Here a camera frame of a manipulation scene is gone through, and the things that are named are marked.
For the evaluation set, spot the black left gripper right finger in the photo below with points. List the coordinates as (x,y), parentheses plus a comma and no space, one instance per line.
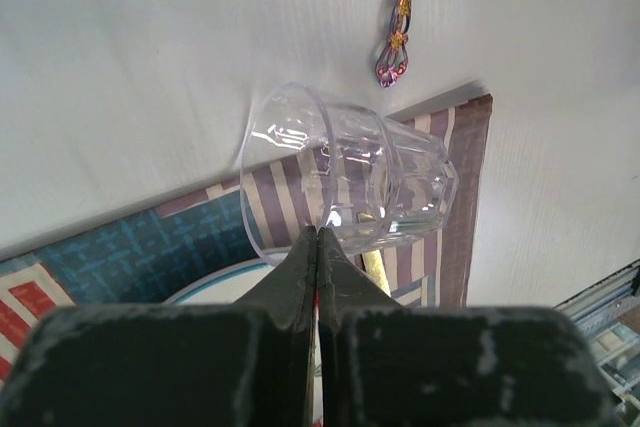
(384,364)

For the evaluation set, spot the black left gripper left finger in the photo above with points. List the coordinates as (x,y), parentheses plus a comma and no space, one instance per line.
(247,363)

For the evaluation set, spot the white watermelon pattern plate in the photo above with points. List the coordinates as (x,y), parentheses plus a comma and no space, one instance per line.
(224,286)

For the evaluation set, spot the striped patchwork placemat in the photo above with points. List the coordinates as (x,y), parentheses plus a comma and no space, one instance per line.
(153,254)

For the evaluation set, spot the clear drinking glass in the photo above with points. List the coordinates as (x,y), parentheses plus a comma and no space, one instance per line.
(311,159)

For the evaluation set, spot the pink handled spoon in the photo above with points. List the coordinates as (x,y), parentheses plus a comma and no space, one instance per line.
(393,61)

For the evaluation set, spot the gold knife green handle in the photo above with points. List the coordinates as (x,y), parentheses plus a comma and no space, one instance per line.
(372,260)

